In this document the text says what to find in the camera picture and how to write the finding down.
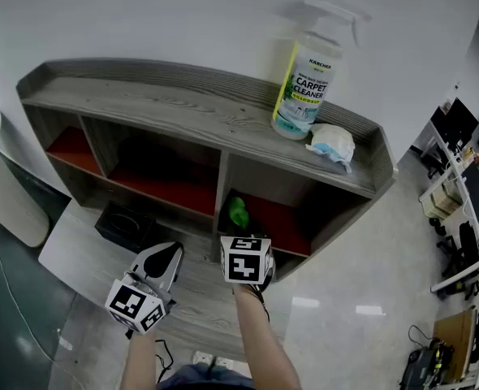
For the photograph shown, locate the person's white shoe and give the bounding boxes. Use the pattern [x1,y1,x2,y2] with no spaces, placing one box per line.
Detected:
[192,350,247,373]

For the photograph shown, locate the black device with cables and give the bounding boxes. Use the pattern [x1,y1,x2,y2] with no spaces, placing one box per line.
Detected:
[399,324,456,390]

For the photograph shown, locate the person's left forearm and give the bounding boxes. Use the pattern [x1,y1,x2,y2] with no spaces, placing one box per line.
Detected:
[126,326,172,390]

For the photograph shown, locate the person's blue jeans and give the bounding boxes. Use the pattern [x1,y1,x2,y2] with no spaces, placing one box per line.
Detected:
[156,362,253,390]

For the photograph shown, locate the white and blue crumpled rag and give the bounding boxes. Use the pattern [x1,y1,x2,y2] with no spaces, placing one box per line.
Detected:
[305,123,356,175]

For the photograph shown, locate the black wrist strap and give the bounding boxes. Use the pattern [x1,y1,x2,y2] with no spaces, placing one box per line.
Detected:
[245,284,271,323]

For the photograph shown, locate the thin black cable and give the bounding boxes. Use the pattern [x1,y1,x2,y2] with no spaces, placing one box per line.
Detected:
[154,338,176,384]

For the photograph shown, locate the green cloth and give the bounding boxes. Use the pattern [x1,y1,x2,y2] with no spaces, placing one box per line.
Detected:
[227,196,250,231]

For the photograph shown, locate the grey wooden shelf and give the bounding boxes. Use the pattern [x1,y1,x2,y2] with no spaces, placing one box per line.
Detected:
[15,58,398,283]

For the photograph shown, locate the brown cardboard box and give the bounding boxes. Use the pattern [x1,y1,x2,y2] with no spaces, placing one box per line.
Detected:
[433,306,479,383]

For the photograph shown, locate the long white office desk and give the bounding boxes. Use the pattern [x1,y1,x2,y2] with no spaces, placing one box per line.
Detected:
[419,115,479,386]

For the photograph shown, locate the black tissue box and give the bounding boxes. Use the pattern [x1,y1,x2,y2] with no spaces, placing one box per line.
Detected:
[94,201,157,254]

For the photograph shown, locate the thin white cable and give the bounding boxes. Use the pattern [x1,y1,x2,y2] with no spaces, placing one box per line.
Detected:
[0,212,68,359]

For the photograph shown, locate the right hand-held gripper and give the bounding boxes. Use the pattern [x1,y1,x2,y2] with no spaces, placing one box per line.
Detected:
[219,236,274,295]

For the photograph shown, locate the black office chair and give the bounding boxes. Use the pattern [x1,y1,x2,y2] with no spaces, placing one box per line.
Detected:
[435,220,479,280]

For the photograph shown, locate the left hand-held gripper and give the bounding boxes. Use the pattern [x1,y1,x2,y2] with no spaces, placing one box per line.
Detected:
[104,240,185,335]

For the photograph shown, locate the white spray cleaner bottle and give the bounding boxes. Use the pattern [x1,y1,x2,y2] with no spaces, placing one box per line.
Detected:
[270,0,373,141]

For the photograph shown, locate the person's right forearm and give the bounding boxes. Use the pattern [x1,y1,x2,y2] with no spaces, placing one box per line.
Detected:
[232,284,304,390]

